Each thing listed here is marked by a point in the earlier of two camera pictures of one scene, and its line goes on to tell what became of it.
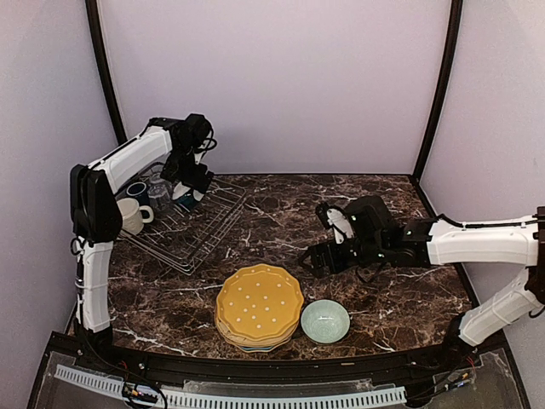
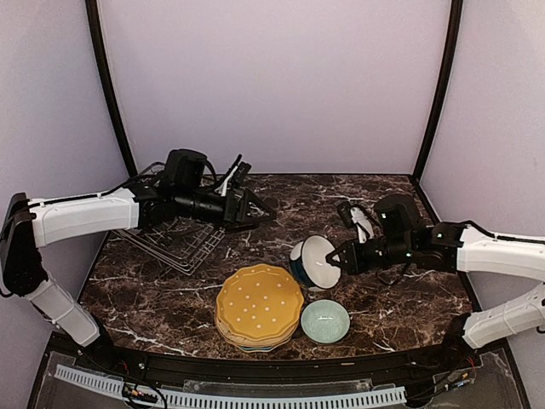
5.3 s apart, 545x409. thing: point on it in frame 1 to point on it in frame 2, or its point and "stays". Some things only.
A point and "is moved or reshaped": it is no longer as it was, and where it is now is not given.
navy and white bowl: [187, 201] is moved or reshaped
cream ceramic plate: [241, 342] stays
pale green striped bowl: [325, 321] stays
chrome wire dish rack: [183, 238] stays
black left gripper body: [181, 164] to [191, 206]
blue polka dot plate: [257, 348] stays
